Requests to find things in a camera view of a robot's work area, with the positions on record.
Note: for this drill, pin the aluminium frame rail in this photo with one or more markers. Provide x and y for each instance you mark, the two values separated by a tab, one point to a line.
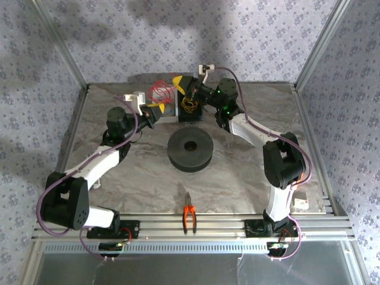
216	228

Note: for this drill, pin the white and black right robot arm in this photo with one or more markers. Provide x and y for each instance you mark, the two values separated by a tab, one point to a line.
246	127

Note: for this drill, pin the grey metal sheet panel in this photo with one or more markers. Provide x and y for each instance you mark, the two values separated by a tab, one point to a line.
178	270

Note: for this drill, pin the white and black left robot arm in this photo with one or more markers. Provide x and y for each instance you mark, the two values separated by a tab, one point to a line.
98	160

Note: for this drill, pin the white open box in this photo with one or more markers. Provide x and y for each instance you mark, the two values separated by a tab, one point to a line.
169	119

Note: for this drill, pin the aluminium side rail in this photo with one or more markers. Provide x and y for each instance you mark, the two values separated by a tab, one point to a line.
70	133
317	148

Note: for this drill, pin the small black controller board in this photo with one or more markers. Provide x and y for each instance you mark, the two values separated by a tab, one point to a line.
276	248
108	247

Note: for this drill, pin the aluminium frame post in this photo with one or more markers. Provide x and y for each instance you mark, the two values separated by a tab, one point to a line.
321	44
60	44

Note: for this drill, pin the black open tray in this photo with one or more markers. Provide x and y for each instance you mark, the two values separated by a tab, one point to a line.
193	117

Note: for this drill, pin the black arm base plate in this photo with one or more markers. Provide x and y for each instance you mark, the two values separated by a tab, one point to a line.
252	228
133	230

